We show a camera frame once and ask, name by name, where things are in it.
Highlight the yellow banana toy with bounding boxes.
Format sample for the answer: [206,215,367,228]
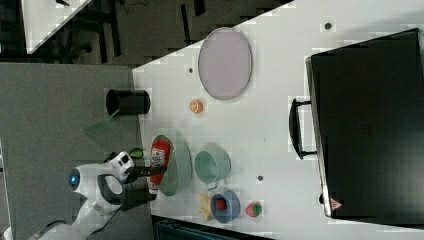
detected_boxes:
[199,194,212,222]

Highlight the black utensil holder cup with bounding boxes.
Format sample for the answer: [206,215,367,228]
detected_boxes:
[106,89,151,116]

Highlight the green spatula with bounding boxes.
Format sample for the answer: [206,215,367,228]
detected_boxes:
[84,111,117,134]

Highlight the orange slice toy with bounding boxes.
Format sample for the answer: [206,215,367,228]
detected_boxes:
[189,99,203,114]

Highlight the black toaster oven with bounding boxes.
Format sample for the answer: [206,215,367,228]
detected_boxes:
[305,28,424,229]

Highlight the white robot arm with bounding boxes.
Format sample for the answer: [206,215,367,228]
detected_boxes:
[29,150,167,240]

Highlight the green mug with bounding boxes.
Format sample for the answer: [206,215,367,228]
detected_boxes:
[194,143,231,191]

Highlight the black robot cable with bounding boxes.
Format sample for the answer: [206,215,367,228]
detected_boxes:
[128,147,145,160]

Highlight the blue cup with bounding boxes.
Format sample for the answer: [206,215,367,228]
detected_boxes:
[210,190,241,224]

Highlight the red toy inside blue cup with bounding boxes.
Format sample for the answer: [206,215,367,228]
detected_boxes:
[216,199,227,211]

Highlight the lilac round plate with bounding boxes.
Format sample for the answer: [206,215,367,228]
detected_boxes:
[198,27,252,100]

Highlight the green perforated strainer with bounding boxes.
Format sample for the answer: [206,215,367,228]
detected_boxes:
[154,128,193,196]

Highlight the red ketchup bottle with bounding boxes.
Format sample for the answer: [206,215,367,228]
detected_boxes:
[148,139,171,194]

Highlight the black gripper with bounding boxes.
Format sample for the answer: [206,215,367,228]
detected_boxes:
[125,166,167,184]

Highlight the red strawberry toy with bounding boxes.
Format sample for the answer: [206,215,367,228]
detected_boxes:
[245,202,262,218]

